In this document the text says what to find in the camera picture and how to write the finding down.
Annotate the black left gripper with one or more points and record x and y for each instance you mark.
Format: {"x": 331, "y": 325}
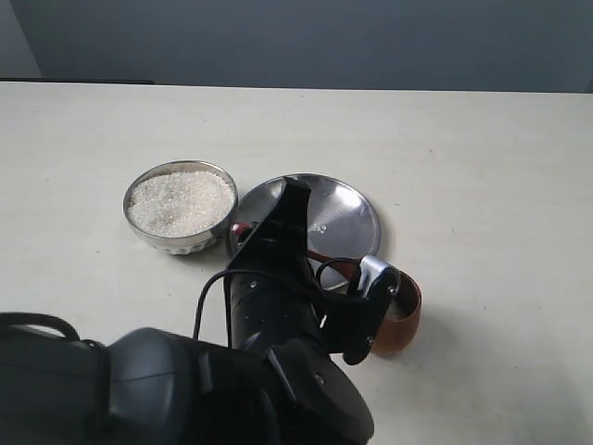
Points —
{"x": 265, "y": 308}

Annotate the dark red wooden spoon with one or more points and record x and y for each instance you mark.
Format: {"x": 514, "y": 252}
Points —
{"x": 349, "y": 268}

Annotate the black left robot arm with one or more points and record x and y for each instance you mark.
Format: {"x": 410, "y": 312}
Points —
{"x": 275, "y": 381}

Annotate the steel bowl of rice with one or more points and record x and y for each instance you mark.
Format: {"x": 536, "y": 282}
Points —
{"x": 181, "y": 207}

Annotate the round steel plate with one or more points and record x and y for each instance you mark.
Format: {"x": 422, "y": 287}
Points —
{"x": 341, "y": 223}

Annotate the brown wooden cup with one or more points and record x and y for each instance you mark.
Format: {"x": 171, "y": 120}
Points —
{"x": 401, "y": 321}

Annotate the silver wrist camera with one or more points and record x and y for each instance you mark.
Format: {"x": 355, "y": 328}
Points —
{"x": 374, "y": 276}

